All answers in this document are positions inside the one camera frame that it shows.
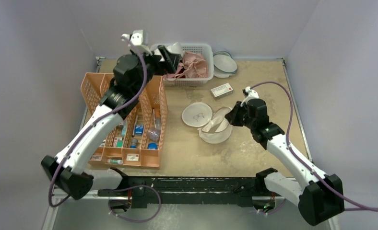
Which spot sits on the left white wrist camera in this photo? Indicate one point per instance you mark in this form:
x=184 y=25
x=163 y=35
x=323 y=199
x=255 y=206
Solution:
x=139 y=40

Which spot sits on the white plastic laundry basket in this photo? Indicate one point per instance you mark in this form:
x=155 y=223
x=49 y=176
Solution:
x=203 y=49

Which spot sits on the white mesh laundry bag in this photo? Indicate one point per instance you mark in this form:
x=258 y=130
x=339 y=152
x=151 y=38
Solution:
x=213 y=127

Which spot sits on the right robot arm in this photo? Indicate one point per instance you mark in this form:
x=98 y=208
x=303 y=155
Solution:
x=290 y=158

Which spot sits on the metal corner bracket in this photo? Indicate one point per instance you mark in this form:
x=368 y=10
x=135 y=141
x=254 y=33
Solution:
x=99 y=61

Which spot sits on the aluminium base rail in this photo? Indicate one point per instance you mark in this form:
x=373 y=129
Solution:
x=238 y=191

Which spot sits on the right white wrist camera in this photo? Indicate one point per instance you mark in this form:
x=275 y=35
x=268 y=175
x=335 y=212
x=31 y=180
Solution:
x=249 y=94

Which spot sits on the orange plastic file organizer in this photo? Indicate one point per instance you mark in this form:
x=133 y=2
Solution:
x=142 y=132

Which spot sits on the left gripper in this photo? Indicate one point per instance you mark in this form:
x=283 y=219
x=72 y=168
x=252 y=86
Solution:
x=170 y=65

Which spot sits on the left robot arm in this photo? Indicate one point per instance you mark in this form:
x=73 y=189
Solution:
x=131 y=74

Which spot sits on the white and red box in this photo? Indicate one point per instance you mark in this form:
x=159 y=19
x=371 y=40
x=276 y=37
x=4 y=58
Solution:
x=221 y=91

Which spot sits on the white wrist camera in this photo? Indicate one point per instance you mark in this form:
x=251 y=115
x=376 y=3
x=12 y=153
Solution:
x=249 y=94
x=139 y=40

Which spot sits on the pink lace bra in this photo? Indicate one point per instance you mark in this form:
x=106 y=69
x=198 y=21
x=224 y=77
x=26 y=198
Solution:
x=192 y=66

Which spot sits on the white satin bra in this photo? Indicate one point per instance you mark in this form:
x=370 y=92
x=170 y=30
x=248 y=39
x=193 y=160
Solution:
x=175 y=48

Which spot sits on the small labelled box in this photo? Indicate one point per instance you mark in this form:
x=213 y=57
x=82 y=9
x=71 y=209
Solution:
x=132 y=157

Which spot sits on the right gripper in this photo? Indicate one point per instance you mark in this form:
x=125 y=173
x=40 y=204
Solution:
x=232 y=115

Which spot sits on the glue stick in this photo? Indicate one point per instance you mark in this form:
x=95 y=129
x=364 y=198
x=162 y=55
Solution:
x=115 y=161

